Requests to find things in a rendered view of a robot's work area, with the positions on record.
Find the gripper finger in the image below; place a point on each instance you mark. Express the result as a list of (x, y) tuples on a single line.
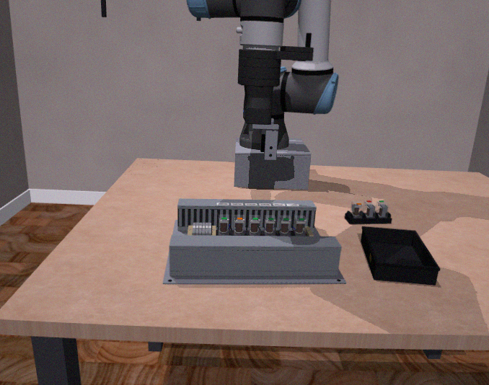
[(262, 145), (271, 140)]

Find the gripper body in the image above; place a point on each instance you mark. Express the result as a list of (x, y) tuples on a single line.
[(260, 66)]

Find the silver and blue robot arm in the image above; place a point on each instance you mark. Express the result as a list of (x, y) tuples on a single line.
[(311, 86)]

